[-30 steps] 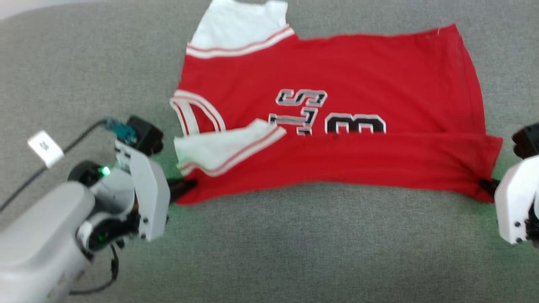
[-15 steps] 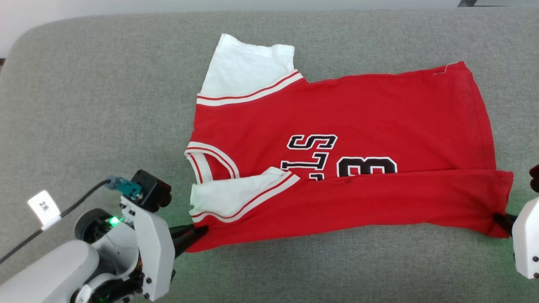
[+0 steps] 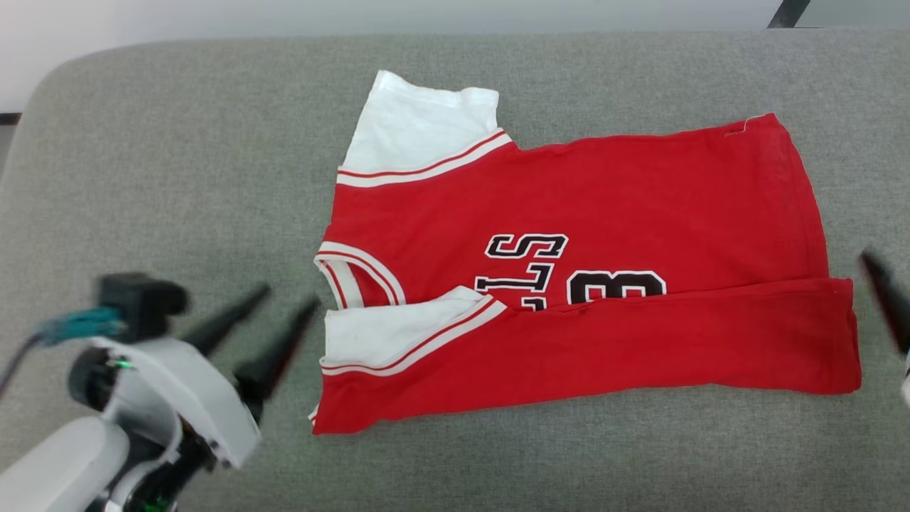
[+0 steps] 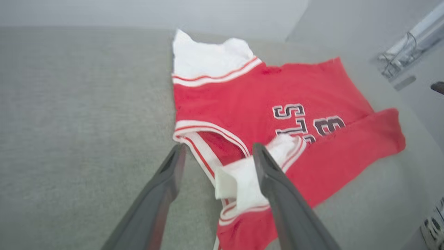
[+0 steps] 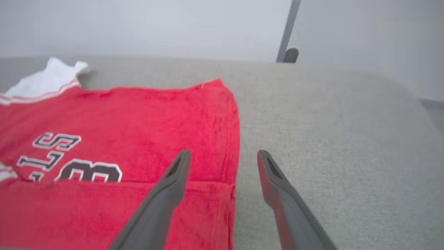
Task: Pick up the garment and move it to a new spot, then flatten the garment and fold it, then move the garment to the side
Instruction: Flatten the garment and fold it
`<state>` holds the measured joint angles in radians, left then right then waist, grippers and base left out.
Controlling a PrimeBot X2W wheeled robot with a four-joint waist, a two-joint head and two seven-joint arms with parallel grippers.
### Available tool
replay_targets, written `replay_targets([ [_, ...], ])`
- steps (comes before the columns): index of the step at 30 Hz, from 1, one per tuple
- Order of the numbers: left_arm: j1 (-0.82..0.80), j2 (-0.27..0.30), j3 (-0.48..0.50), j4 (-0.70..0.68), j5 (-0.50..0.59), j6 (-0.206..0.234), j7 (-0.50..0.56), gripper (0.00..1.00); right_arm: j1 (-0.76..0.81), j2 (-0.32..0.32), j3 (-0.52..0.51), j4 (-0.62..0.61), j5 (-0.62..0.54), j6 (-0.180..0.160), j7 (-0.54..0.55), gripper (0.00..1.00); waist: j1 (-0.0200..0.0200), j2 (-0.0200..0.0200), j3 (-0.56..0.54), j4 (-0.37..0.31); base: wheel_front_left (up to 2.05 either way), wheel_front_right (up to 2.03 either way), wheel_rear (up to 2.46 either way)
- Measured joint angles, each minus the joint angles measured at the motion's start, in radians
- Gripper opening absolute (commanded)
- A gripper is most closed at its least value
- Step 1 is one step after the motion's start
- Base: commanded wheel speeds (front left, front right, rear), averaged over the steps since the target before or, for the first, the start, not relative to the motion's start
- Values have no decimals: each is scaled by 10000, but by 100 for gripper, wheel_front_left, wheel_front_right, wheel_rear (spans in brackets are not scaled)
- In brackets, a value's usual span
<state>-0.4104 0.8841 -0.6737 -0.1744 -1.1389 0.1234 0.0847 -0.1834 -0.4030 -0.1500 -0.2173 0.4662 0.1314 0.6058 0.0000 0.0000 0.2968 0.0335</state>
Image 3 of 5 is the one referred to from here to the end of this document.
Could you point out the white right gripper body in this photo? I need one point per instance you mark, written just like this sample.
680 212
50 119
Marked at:
906 387

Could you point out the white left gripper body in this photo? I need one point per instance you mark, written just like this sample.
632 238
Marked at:
192 398

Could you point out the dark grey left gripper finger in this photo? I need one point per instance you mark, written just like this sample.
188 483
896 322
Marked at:
274 363
226 320

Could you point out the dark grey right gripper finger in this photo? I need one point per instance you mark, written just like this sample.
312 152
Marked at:
892 302

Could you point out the red and white basketball jersey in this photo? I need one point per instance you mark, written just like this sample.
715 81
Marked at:
640 199

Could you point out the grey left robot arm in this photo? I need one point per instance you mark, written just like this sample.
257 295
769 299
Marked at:
57 469

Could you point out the grey fabric sofa cushion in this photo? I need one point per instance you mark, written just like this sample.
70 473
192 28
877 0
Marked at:
498 469

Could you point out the grey door panel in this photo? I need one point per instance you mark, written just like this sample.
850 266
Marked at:
860 13

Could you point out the black table leg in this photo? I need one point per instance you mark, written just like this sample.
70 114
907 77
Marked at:
788 13

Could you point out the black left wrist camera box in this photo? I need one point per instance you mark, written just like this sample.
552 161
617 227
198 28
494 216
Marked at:
142 302

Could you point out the black wall baseboard strip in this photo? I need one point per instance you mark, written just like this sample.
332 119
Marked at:
8 119

